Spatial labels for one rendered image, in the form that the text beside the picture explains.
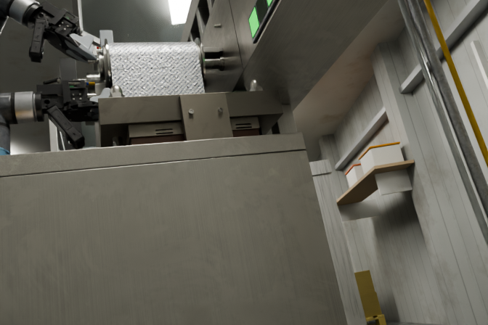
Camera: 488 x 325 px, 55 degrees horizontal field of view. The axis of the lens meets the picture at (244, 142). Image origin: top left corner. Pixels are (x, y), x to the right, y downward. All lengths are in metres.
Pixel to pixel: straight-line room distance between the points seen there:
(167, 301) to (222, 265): 0.11
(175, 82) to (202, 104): 0.28
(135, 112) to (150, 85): 0.26
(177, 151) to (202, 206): 0.12
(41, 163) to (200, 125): 0.31
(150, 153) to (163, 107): 0.14
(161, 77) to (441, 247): 3.91
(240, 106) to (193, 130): 0.13
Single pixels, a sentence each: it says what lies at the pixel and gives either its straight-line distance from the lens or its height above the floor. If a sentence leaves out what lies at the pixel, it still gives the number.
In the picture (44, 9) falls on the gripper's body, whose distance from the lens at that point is 1.44.
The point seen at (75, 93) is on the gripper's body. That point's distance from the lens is 1.22.
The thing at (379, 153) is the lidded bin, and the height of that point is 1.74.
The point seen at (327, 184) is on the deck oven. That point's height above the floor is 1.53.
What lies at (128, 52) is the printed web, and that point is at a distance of 1.30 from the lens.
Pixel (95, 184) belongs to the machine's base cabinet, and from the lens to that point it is 0.89.
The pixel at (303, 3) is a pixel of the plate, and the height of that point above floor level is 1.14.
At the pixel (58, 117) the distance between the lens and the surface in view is 1.19.
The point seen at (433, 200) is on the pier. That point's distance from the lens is 4.90.
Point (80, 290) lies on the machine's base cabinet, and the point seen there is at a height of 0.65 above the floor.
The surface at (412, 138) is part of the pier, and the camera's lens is 5.01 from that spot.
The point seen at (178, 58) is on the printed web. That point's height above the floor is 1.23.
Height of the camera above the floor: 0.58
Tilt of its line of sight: 19 degrees up
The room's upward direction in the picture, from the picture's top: 11 degrees counter-clockwise
